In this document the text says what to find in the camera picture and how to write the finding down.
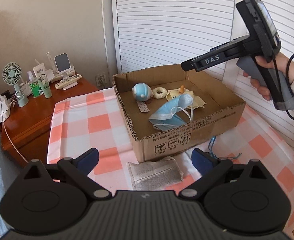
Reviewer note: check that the white red-printed small packet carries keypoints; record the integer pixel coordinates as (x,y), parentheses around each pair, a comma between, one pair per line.
(142,107)

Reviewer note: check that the cream knitted scrunchie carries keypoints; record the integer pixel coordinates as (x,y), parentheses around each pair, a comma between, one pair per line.
(159,93)

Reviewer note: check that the person's right hand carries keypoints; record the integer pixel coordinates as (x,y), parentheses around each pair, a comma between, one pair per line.
(272,82)

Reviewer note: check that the white remote control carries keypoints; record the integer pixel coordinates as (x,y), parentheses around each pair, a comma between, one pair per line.
(68,82)

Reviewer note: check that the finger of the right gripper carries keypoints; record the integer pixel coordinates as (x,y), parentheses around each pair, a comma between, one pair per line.
(207,60)
(231,44)

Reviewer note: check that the white wifi router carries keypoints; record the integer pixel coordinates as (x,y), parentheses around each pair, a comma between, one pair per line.
(51,71)

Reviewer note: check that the pale green tube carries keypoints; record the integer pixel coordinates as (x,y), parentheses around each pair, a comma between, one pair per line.
(44,85)

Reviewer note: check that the brown cardboard box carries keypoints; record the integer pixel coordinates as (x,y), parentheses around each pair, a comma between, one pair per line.
(221,113)

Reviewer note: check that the blue embroidered sachet with tassel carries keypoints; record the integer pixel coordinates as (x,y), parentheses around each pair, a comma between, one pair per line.
(221,151)

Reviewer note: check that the white power strip with charger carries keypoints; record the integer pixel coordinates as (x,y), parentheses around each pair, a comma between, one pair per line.
(5,106)

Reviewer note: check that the white curved pole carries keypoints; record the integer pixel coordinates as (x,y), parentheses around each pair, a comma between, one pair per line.
(238,29)

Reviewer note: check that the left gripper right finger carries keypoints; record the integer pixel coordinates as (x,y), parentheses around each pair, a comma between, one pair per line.
(212,171)

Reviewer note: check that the light blue face mask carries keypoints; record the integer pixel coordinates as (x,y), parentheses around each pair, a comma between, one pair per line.
(166,117)

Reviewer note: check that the wooden nightstand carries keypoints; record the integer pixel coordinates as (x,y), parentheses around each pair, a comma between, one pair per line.
(26,132)

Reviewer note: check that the green clear bottle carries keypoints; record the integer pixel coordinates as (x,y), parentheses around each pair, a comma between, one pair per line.
(35,89)

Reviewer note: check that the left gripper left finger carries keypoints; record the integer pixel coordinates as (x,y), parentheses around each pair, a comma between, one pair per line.
(76,173)

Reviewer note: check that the mint green desk fan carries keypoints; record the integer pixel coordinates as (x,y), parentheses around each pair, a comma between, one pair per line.
(11,75)

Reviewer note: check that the white phone stand with screen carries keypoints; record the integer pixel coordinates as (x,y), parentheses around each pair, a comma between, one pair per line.
(63,65)

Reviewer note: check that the wall power outlet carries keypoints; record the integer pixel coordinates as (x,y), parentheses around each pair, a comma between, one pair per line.
(101,80)

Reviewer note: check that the yellow cleaning cloth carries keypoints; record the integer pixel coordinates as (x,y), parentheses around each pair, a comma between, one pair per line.
(187,99)

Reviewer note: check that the grey sachet pillow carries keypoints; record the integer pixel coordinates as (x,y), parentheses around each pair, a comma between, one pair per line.
(155,175)

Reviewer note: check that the light blue round doll toy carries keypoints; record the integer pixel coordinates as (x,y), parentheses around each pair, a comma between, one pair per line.
(141,92)

